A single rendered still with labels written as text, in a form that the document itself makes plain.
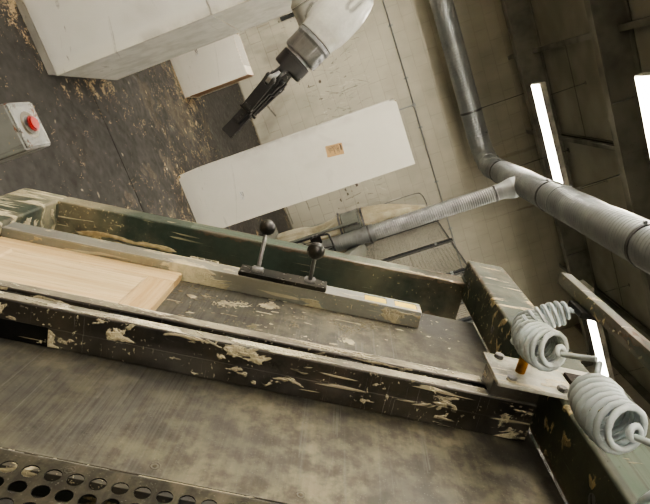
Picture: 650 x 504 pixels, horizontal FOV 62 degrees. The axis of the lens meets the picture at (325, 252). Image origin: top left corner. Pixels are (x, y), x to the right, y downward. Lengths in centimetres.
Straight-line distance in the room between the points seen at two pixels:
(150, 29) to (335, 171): 207
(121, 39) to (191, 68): 268
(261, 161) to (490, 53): 544
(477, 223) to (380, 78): 293
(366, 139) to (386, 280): 348
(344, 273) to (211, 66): 495
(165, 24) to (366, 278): 247
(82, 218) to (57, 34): 236
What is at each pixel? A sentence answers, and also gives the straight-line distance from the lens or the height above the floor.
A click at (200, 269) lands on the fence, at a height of 128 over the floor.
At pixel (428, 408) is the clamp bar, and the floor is 168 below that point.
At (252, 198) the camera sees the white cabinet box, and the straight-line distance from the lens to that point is 502.
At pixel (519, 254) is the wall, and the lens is 1004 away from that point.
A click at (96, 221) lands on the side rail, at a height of 98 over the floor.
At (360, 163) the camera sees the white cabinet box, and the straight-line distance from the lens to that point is 489.
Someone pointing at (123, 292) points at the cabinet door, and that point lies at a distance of 115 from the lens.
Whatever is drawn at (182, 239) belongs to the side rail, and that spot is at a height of 118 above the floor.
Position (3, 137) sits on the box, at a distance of 157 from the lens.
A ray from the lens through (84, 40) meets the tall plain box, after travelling 376.
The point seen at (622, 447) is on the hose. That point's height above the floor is 188.
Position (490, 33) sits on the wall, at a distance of 955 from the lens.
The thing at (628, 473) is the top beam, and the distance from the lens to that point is 83.
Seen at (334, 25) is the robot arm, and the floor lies 173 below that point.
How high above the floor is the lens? 172
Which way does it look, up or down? 8 degrees down
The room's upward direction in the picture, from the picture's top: 72 degrees clockwise
